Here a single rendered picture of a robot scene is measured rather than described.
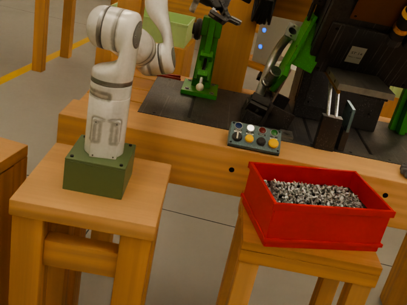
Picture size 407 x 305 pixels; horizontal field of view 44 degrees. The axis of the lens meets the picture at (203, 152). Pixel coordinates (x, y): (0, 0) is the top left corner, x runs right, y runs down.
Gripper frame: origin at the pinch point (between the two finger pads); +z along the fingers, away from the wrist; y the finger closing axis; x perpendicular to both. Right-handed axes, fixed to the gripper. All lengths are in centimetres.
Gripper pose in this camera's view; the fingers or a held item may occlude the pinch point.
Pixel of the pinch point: (244, 11)
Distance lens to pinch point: 166.9
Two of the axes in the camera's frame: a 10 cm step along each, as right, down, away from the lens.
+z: 9.0, 4.3, 1.0
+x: -2.4, 2.9, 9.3
